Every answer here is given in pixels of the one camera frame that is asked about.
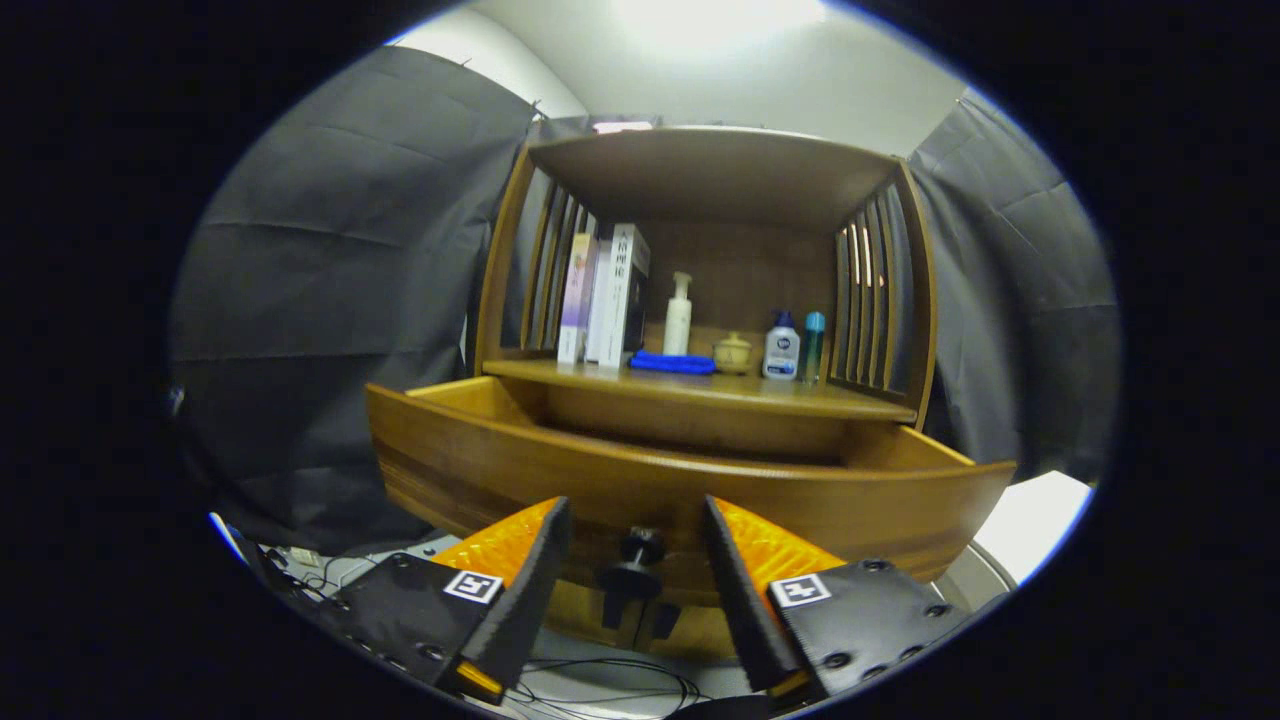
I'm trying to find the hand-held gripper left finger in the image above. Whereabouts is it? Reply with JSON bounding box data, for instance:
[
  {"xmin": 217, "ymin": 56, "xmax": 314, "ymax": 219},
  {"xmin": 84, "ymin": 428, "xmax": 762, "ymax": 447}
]
[{"xmin": 320, "ymin": 495, "xmax": 575, "ymax": 706}]

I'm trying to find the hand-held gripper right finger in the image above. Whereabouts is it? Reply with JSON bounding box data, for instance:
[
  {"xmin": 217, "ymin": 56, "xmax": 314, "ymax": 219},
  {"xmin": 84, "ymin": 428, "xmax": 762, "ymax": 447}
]
[{"xmin": 703, "ymin": 494, "xmax": 976, "ymax": 701}]

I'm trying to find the wooden drawer with black knob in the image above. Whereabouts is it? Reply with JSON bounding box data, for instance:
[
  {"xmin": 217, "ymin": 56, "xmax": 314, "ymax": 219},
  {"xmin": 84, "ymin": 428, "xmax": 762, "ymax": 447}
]
[{"xmin": 365, "ymin": 375, "xmax": 1019, "ymax": 611}]

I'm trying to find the wooden cabinet door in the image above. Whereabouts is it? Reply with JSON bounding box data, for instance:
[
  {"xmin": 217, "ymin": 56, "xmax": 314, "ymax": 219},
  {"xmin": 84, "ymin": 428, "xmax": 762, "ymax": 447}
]
[
  {"xmin": 545, "ymin": 580, "xmax": 643, "ymax": 653},
  {"xmin": 640, "ymin": 598, "xmax": 746, "ymax": 663}
]

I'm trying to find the wooden countertop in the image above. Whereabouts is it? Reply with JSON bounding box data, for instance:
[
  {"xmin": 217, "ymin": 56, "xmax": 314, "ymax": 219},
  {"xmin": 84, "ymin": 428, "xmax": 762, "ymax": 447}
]
[{"xmin": 482, "ymin": 355, "xmax": 919, "ymax": 423}]

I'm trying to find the white side cabinet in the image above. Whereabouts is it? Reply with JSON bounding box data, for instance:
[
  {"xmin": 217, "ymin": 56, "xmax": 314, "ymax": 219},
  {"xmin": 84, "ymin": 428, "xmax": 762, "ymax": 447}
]
[{"xmin": 975, "ymin": 470, "xmax": 1093, "ymax": 586}]

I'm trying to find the brown wooden cabinet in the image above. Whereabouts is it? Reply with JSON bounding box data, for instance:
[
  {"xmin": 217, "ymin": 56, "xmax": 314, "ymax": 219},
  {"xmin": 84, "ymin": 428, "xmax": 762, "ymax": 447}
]
[{"xmin": 472, "ymin": 125, "xmax": 939, "ymax": 663}]

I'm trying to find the beige lidded teacup with saucer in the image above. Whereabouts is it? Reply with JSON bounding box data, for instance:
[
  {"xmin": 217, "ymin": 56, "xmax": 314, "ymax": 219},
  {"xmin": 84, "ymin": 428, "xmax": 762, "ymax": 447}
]
[{"xmin": 712, "ymin": 331, "xmax": 754, "ymax": 376}]

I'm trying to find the blue folded cloth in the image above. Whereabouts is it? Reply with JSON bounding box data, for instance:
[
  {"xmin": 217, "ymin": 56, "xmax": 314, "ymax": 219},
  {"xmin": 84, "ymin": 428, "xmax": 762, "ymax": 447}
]
[{"xmin": 629, "ymin": 349, "xmax": 717, "ymax": 376}]

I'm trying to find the white bottle with blue cap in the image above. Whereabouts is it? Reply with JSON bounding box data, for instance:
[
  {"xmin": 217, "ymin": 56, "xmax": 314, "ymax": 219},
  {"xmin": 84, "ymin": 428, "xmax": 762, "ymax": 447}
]
[{"xmin": 762, "ymin": 310, "xmax": 802, "ymax": 381}]

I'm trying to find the slim teal bottle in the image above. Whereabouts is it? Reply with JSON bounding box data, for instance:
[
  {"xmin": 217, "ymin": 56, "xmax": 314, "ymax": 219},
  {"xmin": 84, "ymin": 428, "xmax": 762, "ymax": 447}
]
[{"xmin": 800, "ymin": 311, "xmax": 827, "ymax": 385}]

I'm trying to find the white pump bottle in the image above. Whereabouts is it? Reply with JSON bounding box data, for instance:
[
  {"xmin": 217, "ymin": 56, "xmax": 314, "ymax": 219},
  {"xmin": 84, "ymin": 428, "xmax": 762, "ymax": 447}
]
[{"xmin": 663, "ymin": 271, "xmax": 694, "ymax": 357}]

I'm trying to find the purple book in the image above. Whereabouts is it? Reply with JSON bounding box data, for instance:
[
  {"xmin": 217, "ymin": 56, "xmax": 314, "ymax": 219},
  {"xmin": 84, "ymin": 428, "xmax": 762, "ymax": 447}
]
[{"xmin": 556, "ymin": 232, "xmax": 599, "ymax": 365}]

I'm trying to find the white book with portrait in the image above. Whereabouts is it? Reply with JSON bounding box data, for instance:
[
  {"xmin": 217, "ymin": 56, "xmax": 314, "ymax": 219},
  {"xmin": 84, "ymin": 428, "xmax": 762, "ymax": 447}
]
[{"xmin": 584, "ymin": 222, "xmax": 652, "ymax": 369}]

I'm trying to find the ceiling light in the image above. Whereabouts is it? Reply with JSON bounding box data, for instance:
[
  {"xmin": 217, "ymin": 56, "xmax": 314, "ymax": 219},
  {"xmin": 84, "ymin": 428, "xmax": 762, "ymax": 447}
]
[{"xmin": 610, "ymin": 0, "xmax": 831, "ymax": 51}]

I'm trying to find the black cable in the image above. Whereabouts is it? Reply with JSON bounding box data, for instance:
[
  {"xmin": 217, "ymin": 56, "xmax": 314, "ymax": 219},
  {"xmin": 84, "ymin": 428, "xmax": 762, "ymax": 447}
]
[{"xmin": 500, "ymin": 655, "xmax": 706, "ymax": 716}]

